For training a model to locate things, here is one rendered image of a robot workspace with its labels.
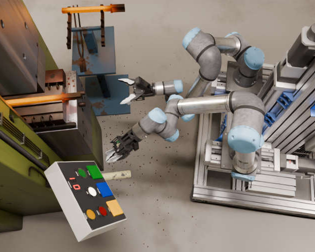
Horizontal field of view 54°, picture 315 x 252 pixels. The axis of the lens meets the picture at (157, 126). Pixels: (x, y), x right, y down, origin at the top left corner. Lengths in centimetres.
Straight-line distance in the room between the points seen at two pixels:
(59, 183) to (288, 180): 125
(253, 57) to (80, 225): 125
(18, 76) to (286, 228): 217
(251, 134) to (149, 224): 151
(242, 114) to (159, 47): 203
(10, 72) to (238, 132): 86
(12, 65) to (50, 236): 166
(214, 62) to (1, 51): 89
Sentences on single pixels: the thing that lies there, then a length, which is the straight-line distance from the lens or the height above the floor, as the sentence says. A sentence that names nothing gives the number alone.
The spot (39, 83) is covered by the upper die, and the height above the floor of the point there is 134.
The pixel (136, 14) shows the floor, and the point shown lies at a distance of 338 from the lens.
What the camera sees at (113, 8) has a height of 95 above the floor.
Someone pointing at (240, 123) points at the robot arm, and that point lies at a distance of 117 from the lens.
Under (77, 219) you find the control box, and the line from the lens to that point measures 134.
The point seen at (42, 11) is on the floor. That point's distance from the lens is 360.
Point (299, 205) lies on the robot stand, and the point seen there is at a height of 23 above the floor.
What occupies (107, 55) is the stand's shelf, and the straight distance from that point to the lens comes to 225.
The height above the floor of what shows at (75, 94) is 101.
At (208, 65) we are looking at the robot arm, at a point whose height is 126.
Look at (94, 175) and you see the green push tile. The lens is 152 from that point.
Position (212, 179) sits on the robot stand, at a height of 21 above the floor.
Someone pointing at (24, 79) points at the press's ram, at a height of 147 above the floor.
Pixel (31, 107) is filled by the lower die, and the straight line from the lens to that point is 179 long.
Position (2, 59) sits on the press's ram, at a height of 160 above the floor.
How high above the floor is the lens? 248
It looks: 67 degrees down
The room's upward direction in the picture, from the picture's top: straight up
